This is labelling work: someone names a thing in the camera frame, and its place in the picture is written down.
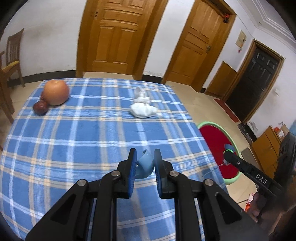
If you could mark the low wooden cabinet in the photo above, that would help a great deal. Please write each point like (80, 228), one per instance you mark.
(266, 148)

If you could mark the red bucket with green rim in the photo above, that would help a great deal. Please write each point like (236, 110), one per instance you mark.
(212, 136)

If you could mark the dark metal door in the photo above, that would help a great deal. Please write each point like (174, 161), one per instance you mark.
(256, 81)

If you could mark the blue plaid tablecloth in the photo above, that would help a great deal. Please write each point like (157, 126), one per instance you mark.
(81, 134)

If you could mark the dark clutter pile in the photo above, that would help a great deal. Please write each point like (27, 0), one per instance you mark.
(247, 132)

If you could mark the red jujube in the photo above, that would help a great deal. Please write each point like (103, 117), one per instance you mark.
(40, 107)

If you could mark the red white package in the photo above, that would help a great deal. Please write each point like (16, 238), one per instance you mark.
(249, 201)

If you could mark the yellow wall electric box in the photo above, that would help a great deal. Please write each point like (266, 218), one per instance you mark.
(241, 39)

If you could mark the wide wooden panel door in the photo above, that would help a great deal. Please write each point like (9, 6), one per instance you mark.
(115, 34)

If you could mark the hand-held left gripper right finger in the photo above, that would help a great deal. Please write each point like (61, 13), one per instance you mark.
(158, 176)

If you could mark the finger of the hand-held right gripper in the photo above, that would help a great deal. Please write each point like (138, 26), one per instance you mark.
(238, 163)

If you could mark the person's right hand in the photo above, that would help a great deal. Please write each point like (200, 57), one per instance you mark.
(255, 206)

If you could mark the grey floor mat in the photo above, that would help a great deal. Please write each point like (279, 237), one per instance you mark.
(248, 153)

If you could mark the wooden chair with yellow cushion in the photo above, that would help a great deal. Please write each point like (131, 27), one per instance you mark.
(13, 46)

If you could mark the cardboard box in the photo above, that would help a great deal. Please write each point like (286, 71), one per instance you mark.
(281, 132)

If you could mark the red door mat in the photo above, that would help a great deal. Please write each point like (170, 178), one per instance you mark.
(227, 110)

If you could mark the orange fruit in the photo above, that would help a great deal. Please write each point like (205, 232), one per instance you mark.
(56, 92)

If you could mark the low wooden wall panel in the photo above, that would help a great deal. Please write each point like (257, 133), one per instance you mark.
(222, 78)

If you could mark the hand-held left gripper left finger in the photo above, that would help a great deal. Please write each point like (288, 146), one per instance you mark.
(131, 176)

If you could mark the white cloth bundle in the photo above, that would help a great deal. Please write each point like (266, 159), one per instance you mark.
(142, 111)

